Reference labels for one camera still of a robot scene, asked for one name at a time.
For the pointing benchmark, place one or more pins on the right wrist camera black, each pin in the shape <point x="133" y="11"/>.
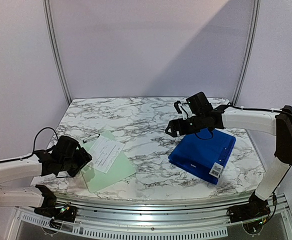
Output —
<point x="178" y="105"/>

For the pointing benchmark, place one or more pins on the left aluminium corner post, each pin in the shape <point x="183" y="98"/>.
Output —
<point x="55" y="51"/>

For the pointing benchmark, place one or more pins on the aluminium corner post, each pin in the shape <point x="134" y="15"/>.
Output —
<point x="248" y="50"/>
<point x="55" y="51"/>

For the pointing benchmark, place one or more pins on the white barcode sticker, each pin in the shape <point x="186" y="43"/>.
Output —
<point x="216" y="170"/>

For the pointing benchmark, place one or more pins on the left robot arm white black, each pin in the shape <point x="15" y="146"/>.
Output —
<point x="67" y="155"/>

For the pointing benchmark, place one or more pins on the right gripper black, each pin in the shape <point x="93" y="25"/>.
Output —
<point x="180" y="125"/>

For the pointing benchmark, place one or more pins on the aluminium front rail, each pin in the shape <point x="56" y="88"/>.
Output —
<point x="172" y="220"/>

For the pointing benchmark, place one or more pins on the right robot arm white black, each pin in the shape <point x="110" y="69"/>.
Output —
<point x="276" y="122"/>

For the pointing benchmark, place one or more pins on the green translucent clipboard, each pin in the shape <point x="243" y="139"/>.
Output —
<point x="121" y="169"/>

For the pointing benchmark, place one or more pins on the right aluminium corner post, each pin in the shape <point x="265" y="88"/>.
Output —
<point x="248" y="50"/>

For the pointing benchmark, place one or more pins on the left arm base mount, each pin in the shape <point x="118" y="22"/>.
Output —
<point x="51" y="209"/>

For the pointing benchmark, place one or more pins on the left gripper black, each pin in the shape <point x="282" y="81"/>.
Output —
<point x="84" y="158"/>

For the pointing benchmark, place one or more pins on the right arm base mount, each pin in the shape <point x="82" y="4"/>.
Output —
<point x="254" y="214"/>

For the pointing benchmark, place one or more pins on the metal clipboard clip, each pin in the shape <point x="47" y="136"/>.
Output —
<point x="90" y="138"/>

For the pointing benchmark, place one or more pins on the printed white paper sheet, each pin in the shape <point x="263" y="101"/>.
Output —
<point x="104" y="151"/>

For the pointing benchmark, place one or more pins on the blue file folder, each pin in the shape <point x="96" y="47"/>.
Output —
<point x="196" y="153"/>

